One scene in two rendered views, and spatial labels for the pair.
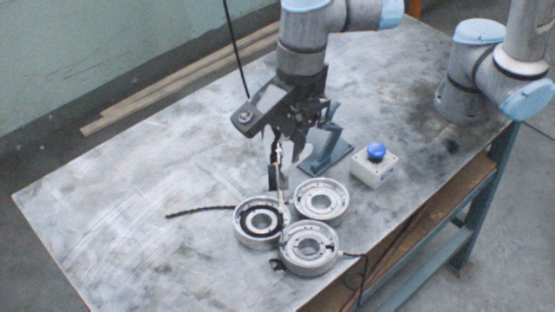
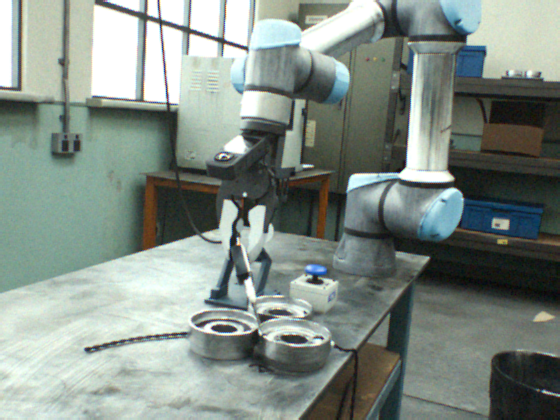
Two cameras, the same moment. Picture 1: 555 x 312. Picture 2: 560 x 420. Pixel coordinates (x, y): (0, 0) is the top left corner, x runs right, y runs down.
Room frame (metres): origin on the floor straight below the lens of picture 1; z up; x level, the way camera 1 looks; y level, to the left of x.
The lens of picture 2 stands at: (-0.10, 0.33, 1.14)
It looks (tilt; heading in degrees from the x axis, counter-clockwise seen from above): 9 degrees down; 334
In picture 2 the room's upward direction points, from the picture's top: 5 degrees clockwise
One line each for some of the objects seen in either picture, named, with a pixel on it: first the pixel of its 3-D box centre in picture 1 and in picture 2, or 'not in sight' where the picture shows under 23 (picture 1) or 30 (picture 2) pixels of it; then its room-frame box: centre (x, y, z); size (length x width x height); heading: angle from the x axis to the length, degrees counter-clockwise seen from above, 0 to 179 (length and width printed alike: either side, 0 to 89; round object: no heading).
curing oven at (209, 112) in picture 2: not in sight; (249, 119); (3.11, -1.01, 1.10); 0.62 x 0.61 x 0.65; 132
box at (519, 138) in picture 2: not in sight; (512, 127); (2.93, -2.92, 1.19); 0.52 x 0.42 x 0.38; 42
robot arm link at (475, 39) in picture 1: (479, 51); (374, 200); (1.01, -0.46, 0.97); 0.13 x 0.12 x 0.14; 19
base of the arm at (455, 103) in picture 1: (467, 90); (366, 248); (1.02, -0.46, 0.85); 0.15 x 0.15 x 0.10
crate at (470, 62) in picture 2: not in sight; (446, 63); (3.32, -2.59, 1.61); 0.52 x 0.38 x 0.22; 45
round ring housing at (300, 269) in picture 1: (309, 249); (293, 344); (0.60, -0.06, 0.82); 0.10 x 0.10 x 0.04
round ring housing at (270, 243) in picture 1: (261, 224); (223, 334); (0.66, 0.03, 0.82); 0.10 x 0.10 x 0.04
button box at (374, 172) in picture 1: (375, 164); (315, 292); (0.80, -0.20, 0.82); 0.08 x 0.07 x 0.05; 132
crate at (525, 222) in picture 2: not in sight; (502, 216); (2.93, -2.94, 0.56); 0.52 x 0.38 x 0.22; 39
